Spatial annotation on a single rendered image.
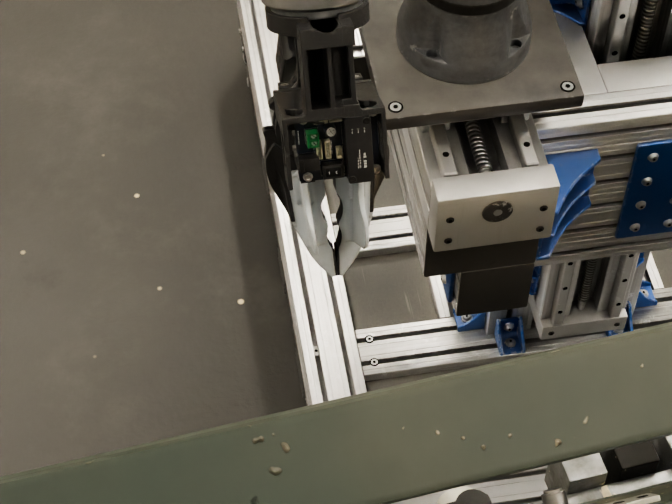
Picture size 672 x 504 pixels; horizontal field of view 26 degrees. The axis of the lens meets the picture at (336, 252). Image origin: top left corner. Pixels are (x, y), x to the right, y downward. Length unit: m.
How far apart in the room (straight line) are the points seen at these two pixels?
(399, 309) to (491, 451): 2.16
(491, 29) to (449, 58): 0.05
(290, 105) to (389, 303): 1.45
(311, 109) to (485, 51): 0.63
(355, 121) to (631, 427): 0.72
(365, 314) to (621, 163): 0.76
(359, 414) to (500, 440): 0.03
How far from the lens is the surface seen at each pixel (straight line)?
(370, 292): 2.45
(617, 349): 0.28
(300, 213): 1.07
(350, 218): 1.07
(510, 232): 1.62
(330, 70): 0.97
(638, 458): 1.67
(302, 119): 0.98
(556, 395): 0.27
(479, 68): 1.59
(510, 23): 1.59
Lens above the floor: 2.18
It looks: 52 degrees down
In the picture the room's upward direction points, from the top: straight up
